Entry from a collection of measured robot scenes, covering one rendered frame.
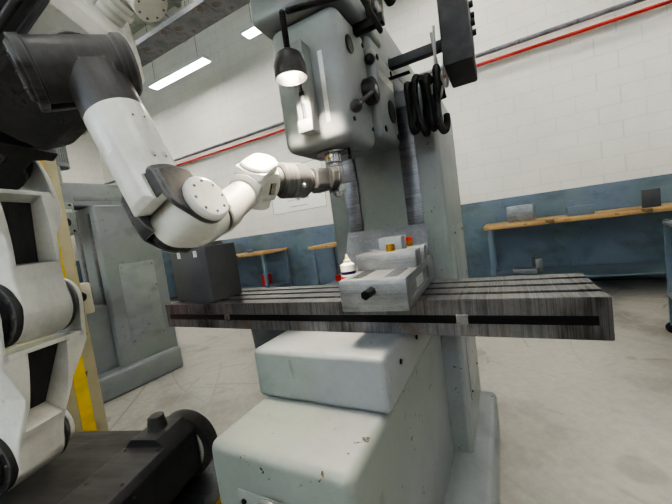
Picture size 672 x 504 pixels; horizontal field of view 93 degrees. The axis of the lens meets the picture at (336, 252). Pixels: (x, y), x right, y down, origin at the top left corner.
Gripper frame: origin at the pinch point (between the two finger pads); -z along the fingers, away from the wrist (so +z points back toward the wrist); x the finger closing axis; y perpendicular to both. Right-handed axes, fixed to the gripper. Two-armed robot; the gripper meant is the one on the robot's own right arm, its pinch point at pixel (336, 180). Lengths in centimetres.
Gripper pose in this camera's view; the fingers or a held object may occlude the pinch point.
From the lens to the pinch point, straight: 91.7
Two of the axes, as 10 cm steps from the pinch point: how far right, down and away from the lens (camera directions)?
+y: 1.3, 9.9, 0.6
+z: -7.9, 1.4, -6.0
